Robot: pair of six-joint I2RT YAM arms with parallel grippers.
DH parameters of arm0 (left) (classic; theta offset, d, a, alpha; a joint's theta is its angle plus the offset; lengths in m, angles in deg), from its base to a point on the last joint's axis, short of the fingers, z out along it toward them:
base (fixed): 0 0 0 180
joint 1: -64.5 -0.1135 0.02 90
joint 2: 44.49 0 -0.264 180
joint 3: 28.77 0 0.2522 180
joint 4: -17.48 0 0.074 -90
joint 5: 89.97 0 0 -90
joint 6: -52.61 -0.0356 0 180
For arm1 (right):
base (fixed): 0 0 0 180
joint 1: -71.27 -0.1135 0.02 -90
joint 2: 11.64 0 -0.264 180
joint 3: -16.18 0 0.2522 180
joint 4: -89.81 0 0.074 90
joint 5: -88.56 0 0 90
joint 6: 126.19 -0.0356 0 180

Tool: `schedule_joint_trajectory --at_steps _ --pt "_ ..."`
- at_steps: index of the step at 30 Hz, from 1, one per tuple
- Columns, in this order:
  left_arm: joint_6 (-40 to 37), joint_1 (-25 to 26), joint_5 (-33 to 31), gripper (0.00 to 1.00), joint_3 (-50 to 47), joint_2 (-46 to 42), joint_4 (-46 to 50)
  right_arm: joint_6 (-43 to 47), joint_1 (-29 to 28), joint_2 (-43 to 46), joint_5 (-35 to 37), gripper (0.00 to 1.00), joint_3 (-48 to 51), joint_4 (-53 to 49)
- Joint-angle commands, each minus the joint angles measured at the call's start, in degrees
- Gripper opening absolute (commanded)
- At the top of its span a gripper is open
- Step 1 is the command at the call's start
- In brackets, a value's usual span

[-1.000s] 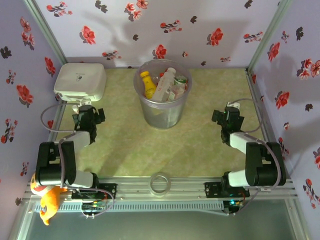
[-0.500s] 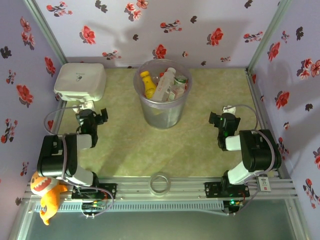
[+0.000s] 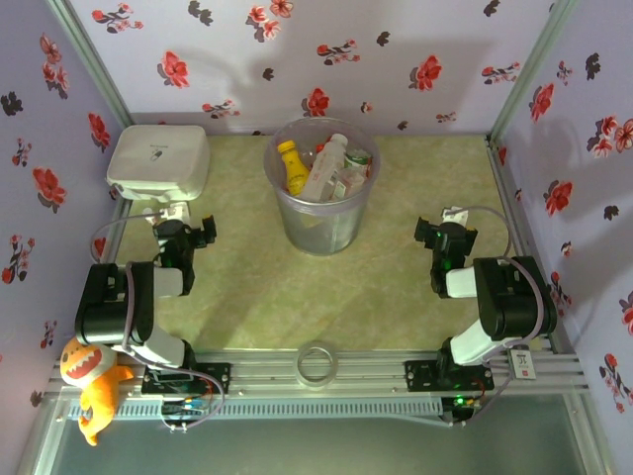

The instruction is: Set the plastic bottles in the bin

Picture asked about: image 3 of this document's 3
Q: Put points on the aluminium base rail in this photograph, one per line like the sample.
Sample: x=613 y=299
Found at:
x=267 y=371

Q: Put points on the yellow plastic bottle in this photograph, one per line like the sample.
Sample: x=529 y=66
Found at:
x=294 y=170

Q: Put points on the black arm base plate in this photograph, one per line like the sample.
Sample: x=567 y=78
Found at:
x=217 y=376
x=418 y=376

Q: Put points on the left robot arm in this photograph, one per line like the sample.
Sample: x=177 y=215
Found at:
x=114 y=307

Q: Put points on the small white plastic piece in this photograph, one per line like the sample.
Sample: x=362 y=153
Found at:
x=148 y=215

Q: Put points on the orange plush toy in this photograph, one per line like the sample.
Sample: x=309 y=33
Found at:
x=99 y=391

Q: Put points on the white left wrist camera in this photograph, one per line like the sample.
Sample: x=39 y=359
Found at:
x=175 y=214

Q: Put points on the clear water bottle white cap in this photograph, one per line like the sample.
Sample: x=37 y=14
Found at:
x=324 y=168

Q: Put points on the black controller box green light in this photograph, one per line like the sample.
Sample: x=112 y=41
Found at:
x=460 y=403

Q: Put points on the aluminium frame post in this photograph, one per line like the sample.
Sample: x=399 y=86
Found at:
x=533 y=59
x=92 y=59

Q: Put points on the white tag red mark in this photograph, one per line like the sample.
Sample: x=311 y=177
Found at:
x=522 y=365

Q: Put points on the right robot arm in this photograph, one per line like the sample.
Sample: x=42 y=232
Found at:
x=514 y=302

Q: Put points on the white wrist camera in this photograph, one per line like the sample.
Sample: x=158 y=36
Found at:
x=452 y=215
x=175 y=214

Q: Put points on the clear tape roll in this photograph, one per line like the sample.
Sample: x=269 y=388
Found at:
x=316 y=381

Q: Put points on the white plastic case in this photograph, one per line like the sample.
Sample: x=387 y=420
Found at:
x=158 y=158

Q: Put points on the translucent grey plastic bin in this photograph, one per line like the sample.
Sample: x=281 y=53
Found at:
x=321 y=227

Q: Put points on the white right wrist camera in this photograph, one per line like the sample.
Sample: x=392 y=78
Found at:
x=452 y=215

